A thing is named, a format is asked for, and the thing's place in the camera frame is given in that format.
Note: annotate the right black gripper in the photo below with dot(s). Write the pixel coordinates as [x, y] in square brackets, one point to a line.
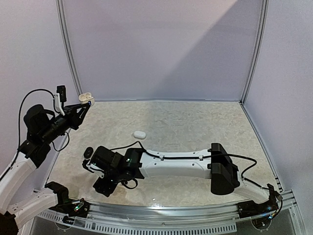
[97, 177]

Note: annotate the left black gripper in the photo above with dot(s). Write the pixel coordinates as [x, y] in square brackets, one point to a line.
[74, 119]

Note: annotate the white square charging case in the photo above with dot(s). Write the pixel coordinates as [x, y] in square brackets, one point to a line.
[86, 98]

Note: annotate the black oval charging case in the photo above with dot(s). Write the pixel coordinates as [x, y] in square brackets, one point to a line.
[88, 153]

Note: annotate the white oval charging case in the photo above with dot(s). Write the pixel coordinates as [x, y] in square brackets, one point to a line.
[139, 134]

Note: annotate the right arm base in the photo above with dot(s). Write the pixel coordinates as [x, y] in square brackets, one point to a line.
[269, 209]

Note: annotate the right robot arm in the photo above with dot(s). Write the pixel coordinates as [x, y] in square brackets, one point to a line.
[213, 164]

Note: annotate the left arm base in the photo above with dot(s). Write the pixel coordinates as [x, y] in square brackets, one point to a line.
[73, 208]

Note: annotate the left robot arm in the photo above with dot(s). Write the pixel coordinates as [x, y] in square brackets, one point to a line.
[43, 127]

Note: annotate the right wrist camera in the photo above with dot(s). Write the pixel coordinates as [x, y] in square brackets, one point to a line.
[92, 168]

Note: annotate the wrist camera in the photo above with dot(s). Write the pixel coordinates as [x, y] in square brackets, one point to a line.
[92, 168]
[60, 97]

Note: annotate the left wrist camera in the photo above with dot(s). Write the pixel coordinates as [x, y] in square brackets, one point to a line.
[60, 97]

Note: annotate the aluminium front rail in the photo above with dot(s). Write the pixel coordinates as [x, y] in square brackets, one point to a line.
[222, 219]

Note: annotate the left aluminium frame post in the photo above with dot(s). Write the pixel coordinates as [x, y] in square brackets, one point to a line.
[67, 46]

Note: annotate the aluminium frame post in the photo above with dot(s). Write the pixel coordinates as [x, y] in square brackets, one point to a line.
[256, 50]
[67, 46]

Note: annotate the right aluminium frame post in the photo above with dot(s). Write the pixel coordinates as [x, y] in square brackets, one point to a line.
[256, 50]

